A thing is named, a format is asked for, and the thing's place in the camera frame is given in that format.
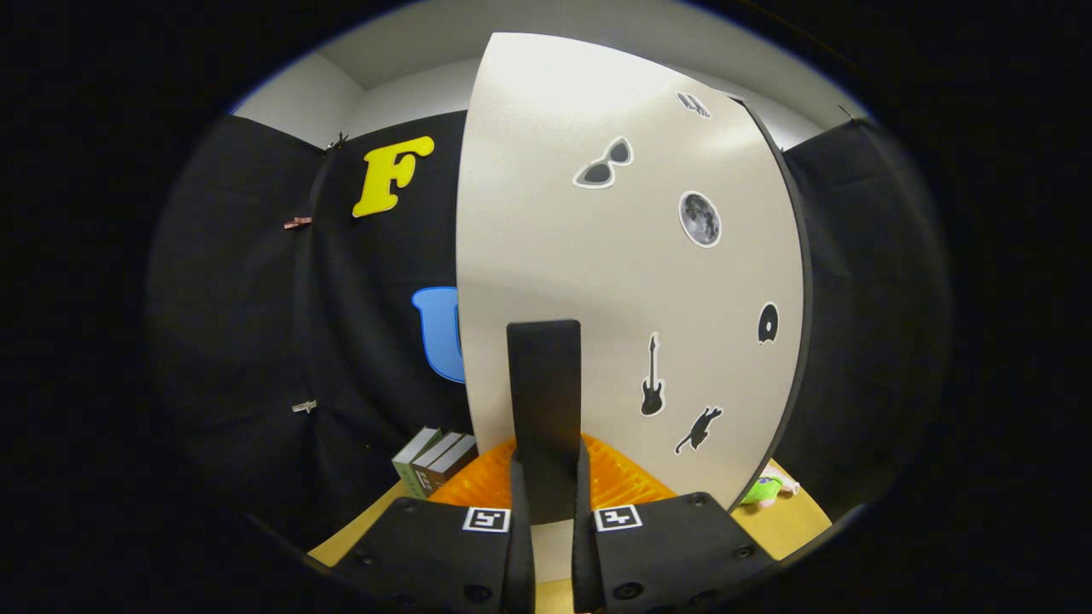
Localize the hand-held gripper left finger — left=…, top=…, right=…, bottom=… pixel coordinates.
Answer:
left=333, top=435, right=536, bottom=614

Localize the black backdrop cloth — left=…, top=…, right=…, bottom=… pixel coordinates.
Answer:
left=145, top=111, right=952, bottom=555

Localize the black door handle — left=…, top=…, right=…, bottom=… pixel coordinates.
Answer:
left=507, top=320, right=583, bottom=525

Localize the green white plush toy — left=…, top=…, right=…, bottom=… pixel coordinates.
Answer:
left=738, top=473, right=801, bottom=510

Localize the green white book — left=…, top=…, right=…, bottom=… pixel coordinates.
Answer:
left=392, top=427, right=443, bottom=500

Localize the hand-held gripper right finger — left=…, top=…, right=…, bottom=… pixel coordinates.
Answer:
left=572, top=433, right=779, bottom=614

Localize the beige cabinet door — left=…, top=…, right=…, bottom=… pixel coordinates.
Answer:
left=456, top=32, right=807, bottom=581

